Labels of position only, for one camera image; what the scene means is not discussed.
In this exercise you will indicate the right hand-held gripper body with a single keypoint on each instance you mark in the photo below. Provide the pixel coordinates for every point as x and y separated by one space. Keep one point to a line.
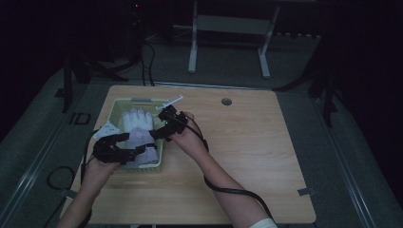
177 123

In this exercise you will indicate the dark power strip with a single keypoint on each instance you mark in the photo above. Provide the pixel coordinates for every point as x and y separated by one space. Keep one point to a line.
297 34

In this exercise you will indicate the pale green plastic basket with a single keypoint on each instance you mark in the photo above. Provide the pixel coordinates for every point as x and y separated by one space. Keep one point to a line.
160 158

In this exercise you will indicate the lavender glove with white fingers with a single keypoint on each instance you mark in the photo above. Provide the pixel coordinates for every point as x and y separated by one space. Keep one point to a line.
139 123

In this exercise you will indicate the black rectangular floor frame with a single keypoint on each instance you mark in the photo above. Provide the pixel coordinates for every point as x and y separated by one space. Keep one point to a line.
80 118

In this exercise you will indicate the person's left hand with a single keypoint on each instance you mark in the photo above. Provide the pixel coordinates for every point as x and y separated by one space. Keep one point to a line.
96 175

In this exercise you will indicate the grey round table grommet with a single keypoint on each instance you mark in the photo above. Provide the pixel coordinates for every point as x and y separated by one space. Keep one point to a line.
226 101

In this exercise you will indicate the black tripod stand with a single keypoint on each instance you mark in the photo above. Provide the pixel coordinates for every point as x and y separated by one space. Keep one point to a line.
95 68

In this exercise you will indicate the person's right hand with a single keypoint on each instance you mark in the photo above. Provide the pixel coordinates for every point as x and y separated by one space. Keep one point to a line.
191 141

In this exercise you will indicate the black metal stand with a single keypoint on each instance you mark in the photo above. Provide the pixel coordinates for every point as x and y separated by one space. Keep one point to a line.
323 82

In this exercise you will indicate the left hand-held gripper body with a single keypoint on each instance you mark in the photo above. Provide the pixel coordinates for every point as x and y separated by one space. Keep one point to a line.
106 129

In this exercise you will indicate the grey tape strip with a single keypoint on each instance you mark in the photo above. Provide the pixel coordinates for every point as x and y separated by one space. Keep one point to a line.
69 193
306 191

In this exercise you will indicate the white metal stand frame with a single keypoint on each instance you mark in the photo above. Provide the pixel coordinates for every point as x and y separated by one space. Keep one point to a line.
231 24

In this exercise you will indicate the white sleeve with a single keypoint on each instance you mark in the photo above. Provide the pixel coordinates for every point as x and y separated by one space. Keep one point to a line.
264 224

